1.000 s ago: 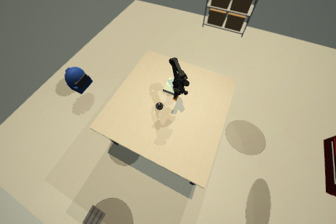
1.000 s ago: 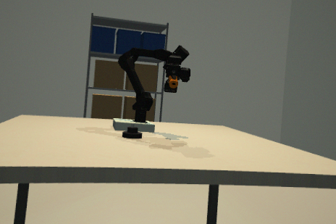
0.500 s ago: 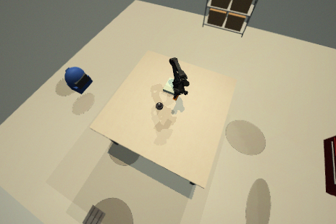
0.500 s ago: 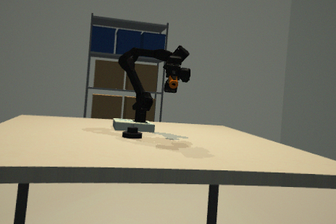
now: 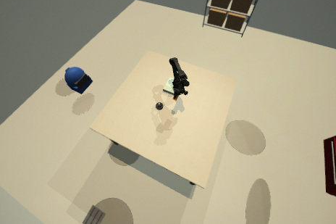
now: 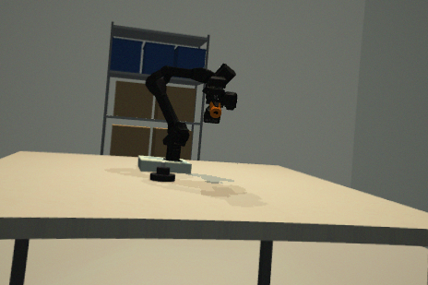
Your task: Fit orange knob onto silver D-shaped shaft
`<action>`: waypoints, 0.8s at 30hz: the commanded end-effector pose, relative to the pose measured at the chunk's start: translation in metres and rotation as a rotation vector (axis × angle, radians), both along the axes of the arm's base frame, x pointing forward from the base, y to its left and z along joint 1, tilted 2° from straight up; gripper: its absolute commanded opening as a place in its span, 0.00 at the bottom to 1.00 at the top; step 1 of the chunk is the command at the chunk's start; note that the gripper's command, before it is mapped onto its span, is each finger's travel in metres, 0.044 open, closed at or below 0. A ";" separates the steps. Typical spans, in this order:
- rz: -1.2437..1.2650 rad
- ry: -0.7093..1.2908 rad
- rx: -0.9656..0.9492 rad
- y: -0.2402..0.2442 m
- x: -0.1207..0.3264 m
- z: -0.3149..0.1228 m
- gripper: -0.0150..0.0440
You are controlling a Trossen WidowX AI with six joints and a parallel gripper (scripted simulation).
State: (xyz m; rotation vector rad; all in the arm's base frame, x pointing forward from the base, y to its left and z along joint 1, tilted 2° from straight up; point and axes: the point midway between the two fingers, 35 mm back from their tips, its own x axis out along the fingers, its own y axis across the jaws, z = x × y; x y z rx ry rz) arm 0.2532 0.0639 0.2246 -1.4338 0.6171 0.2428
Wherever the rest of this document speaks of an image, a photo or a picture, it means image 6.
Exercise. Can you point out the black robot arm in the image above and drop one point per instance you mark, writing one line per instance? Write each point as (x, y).
(177, 131)

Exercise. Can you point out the orange cylinder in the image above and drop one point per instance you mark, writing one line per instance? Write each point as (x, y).
(215, 112)

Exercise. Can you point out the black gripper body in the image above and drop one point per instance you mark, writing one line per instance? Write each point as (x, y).
(214, 83)

